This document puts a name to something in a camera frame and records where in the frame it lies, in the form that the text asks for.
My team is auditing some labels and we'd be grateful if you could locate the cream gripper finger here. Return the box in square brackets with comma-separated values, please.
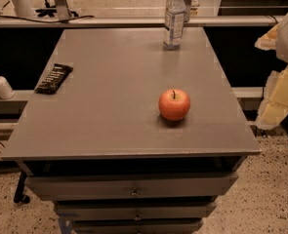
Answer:
[255, 23, 279, 51]
[256, 65, 288, 130]

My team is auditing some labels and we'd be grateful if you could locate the red apple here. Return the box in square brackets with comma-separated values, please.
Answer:
[158, 89, 190, 121]

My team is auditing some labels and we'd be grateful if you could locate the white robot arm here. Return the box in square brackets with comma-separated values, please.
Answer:
[255, 13, 288, 130]

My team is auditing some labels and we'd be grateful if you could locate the black rxbar chocolate bar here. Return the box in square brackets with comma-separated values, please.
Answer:
[35, 63, 73, 95]

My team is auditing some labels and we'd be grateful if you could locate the clear plastic water bottle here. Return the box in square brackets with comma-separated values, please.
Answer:
[163, 0, 185, 50]

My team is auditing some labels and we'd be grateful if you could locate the bottom grey drawer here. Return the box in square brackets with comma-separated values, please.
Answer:
[73, 219, 203, 234]

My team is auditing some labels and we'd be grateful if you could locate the grey drawer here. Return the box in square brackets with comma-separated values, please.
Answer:
[73, 219, 203, 234]
[25, 172, 238, 201]
[55, 202, 216, 221]

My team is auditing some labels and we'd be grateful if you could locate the middle grey drawer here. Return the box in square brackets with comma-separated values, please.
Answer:
[55, 202, 216, 221]

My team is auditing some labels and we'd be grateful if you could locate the top grey drawer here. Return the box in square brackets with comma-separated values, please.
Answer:
[25, 172, 238, 201]

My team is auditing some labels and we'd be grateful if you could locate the white pump dispenser bottle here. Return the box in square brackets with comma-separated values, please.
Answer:
[0, 76, 15, 99]

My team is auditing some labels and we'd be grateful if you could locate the black table leg caster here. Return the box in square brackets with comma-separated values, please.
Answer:
[14, 172, 30, 204]

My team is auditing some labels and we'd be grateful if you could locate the grey metal post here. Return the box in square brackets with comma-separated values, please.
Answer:
[55, 0, 71, 20]

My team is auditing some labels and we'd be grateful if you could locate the black cable on ledge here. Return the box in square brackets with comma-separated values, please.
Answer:
[0, 14, 95, 24]

